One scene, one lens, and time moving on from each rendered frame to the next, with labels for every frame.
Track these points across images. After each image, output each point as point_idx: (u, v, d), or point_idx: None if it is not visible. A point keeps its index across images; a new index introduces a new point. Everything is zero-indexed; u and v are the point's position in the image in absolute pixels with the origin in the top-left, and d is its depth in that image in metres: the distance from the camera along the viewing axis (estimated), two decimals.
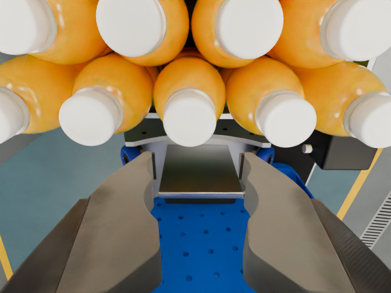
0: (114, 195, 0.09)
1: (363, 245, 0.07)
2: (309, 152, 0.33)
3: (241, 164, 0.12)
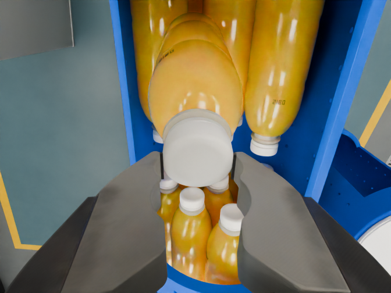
0: (121, 194, 0.09)
1: (355, 241, 0.07)
2: None
3: (233, 164, 0.13)
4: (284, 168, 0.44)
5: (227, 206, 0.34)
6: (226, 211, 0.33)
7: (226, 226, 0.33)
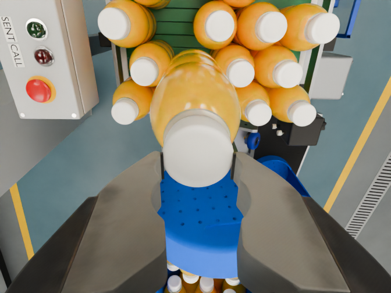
0: (122, 194, 0.09)
1: (355, 241, 0.07)
2: (280, 135, 0.55)
3: (233, 164, 0.13)
4: None
5: None
6: None
7: None
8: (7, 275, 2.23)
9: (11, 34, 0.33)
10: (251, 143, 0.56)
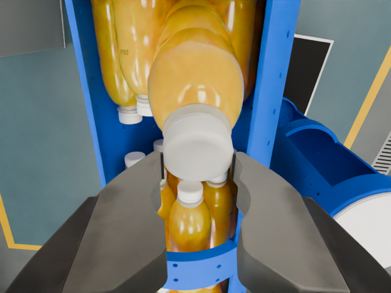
0: (122, 194, 0.09)
1: (354, 241, 0.07)
2: None
3: (233, 164, 0.13)
4: None
5: (185, 181, 0.37)
6: (182, 185, 0.36)
7: (181, 198, 0.35)
8: None
9: None
10: None
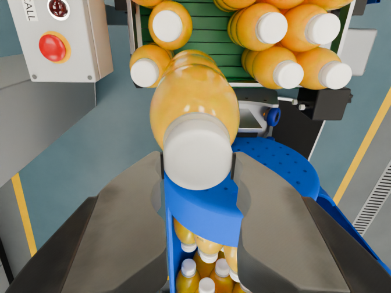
0: (122, 194, 0.09)
1: (355, 241, 0.07)
2: (303, 109, 0.52)
3: (233, 164, 0.13)
4: None
5: None
6: None
7: None
8: (10, 272, 2.20)
9: None
10: (272, 119, 0.53)
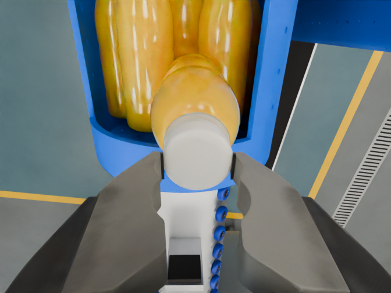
0: (122, 194, 0.09)
1: (355, 241, 0.07)
2: None
3: (233, 164, 0.13)
4: None
5: None
6: None
7: None
8: None
9: None
10: None
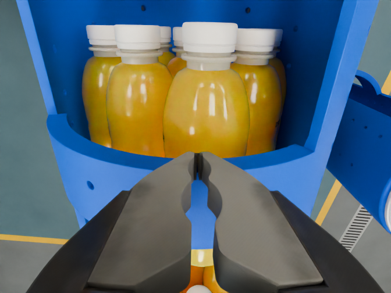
0: (153, 191, 0.09)
1: (321, 229, 0.08)
2: None
3: (200, 164, 0.12)
4: (299, 30, 0.28)
5: None
6: (194, 23, 0.17)
7: (192, 45, 0.16)
8: None
9: None
10: None
